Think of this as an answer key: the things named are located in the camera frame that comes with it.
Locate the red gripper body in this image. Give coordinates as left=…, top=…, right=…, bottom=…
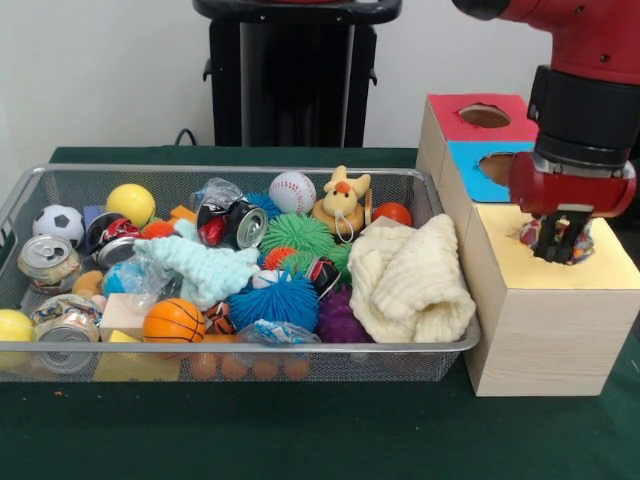
left=508, top=151, right=638, bottom=220

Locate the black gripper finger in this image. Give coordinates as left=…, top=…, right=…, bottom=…
left=533, top=212, right=561, bottom=260
left=548, top=213, right=591, bottom=265

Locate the polka dot cloth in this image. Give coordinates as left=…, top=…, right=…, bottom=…
left=519, top=215, right=597, bottom=265

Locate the cream muslin cloth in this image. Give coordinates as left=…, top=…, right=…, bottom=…
left=348, top=213, right=477, bottom=345

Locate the wooden box with three holes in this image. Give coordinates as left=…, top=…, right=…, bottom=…
left=416, top=92, right=640, bottom=397

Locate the silver mesh bin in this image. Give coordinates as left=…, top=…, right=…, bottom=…
left=0, top=164, right=482, bottom=384

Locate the red orange ball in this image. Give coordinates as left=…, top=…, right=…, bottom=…
left=373, top=202, right=414, bottom=229

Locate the yellow plush chick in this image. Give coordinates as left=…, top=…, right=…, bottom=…
left=312, top=165, right=374, bottom=239

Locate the green spiky puffer ball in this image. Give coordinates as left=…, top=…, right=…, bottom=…
left=259, top=213, right=337, bottom=256

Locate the white toy baseball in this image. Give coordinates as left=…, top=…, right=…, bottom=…
left=269, top=171, right=319, bottom=216

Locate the blue spiky puffer ball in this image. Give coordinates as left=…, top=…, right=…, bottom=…
left=227, top=269, right=321, bottom=334

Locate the dark green table cloth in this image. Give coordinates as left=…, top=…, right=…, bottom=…
left=0, top=144, right=640, bottom=480

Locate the light blue muslin cloth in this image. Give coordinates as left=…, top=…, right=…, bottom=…
left=132, top=218, right=262, bottom=312

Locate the orange toy basketball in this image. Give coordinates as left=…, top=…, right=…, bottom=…
left=143, top=298, right=207, bottom=345

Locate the yellow ball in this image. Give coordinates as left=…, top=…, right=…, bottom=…
left=105, top=183, right=157, bottom=230

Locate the black white soccer ball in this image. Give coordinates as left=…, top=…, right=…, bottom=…
left=32, top=204, right=86, bottom=249

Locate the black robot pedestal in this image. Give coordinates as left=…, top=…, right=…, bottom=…
left=192, top=0, right=407, bottom=148

